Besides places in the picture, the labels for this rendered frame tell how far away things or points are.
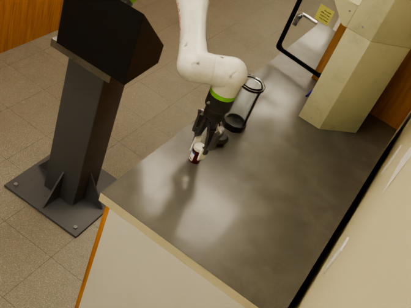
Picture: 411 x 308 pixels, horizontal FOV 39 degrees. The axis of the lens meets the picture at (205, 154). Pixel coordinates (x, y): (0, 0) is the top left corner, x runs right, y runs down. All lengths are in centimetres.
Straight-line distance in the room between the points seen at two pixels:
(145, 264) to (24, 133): 168
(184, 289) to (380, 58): 124
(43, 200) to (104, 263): 105
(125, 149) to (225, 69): 175
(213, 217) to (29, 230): 126
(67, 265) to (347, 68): 158
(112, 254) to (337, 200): 89
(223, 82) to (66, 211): 147
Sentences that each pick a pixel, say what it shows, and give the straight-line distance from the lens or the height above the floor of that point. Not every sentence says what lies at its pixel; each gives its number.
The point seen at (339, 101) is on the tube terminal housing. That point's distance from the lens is 254.
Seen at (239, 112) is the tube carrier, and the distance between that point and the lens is 229.
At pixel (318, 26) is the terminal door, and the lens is 281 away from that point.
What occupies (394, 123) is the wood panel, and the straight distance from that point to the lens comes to 292.
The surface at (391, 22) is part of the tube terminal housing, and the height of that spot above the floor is 151.
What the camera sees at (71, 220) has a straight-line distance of 303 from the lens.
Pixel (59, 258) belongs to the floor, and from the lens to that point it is 290.
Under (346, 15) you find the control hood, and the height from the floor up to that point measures 145.
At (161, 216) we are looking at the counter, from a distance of 191.
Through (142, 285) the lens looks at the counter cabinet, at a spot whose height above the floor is 67.
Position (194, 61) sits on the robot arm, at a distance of 182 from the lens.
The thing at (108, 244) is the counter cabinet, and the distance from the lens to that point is 204.
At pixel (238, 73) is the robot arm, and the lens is 186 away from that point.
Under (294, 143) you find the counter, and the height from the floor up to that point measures 94.
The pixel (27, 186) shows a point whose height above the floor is 1.
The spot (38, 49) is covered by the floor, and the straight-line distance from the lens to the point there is 415.
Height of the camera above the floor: 233
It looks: 39 degrees down
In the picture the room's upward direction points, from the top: 24 degrees clockwise
